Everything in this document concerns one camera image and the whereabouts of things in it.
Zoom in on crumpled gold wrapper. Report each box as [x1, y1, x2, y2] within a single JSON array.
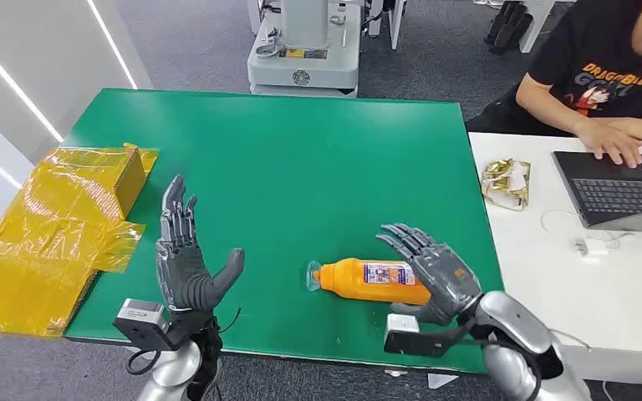
[[481, 158, 532, 212]]

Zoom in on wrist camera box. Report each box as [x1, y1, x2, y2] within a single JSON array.
[[383, 312, 469, 358], [112, 297, 178, 353]]

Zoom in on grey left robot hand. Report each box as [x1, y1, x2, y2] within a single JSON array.
[[155, 175, 247, 314]]

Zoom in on white furniture leg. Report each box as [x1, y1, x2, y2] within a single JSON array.
[[366, 0, 409, 51]]

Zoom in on black stacked chair legs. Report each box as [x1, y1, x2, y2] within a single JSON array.
[[483, 0, 535, 55]]

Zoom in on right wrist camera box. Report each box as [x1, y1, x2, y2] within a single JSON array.
[[383, 312, 469, 358]]

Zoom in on orange detergent bottle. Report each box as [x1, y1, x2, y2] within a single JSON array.
[[305, 257, 433, 307]]

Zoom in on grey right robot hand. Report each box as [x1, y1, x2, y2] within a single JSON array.
[[375, 222, 483, 327]]

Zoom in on white power adapter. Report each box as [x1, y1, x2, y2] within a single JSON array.
[[573, 237, 610, 258]]

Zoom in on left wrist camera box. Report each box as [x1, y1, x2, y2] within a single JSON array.
[[112, 297, 178, 353]]

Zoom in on grey laptop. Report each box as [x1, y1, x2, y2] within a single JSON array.
[[551, 150, 642, 234]]

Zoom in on yellow taped cardboard box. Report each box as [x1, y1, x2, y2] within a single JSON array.
[[0, 142, 160, 338]]

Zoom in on white cable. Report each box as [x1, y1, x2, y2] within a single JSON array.
[[540, 209, 635, 251]]

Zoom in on white table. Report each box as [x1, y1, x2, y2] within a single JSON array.
[[467, 131, 642, 388]]

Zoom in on person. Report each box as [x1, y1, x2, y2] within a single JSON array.
[[465, 0, 642, 170]]

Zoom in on person's right hand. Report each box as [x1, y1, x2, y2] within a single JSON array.
[[574, 118, 642, 170]]

